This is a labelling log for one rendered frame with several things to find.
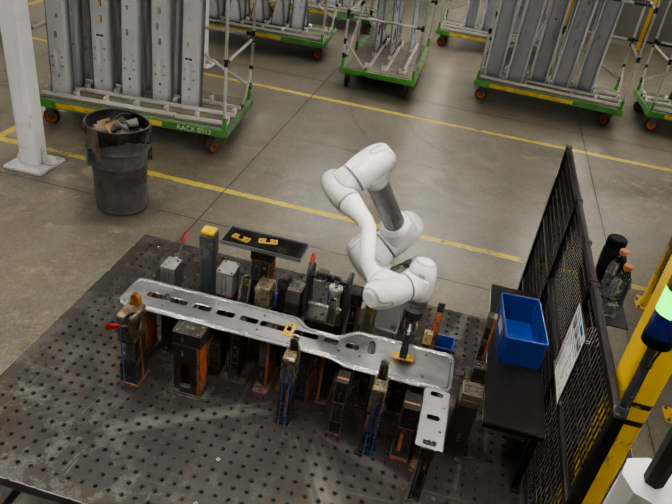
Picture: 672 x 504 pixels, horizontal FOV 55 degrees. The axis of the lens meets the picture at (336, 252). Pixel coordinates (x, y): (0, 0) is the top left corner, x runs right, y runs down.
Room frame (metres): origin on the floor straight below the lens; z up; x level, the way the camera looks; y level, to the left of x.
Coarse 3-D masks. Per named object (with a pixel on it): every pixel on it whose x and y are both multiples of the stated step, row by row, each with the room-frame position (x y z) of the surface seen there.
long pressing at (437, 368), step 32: (128, 288) 2.12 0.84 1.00; (160, 288) 2.15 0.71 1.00; (192, 320) 1.98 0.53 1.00; (224, 320) 2.00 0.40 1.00; (288, 320) 2.06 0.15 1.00; (320, 352) 1.90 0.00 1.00; (352, 352) 1.92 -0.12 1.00; (384, 352) 1.95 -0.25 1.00; (416, 352) 1.98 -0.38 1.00; (416, 384) 1.80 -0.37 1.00; (448, 384) 1.83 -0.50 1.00
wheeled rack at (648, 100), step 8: (664, 16) 9.15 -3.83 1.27; (656, 40) 9.14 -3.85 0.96; (656, 48) 8.96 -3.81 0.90; (664, 56) 8.50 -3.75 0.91; (640, 80) 9.14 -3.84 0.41; (640, 96) 8.84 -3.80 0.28; (648, 96) 8.64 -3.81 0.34; (656, 96) 8.24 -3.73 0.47; (664, 96) 9.00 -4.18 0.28; (640, 104) 8.67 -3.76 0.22; (648, 104) 8.50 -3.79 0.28; (656, 104) 8.54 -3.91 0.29; (664, 104) 8.52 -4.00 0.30; (648, 112) 8.22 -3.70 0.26; (656, 112) 8.21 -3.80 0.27; (648, 120) 8.30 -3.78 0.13; (656, 120) 8.28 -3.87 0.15; (648, 128) 8.29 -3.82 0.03
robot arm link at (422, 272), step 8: (416, 264) 1.91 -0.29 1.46; (424, 264) 1.90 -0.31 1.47; (432, 264) 1.92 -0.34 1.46; (408, 272) 1.90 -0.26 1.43; (416, 272) 1.89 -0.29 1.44; (424, 272) 1.88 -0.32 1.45; (432, 272) 1.90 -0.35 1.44; (416, 280) 1.87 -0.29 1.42; (424, 280) 1.88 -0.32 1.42; (432, 280) 1.89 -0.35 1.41; (416, 288) 1.85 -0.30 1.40; (424, 288) 1.87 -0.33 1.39; (432, 288) 1.90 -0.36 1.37; (416, 296) 1.85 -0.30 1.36; (424, 296) 1.88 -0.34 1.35
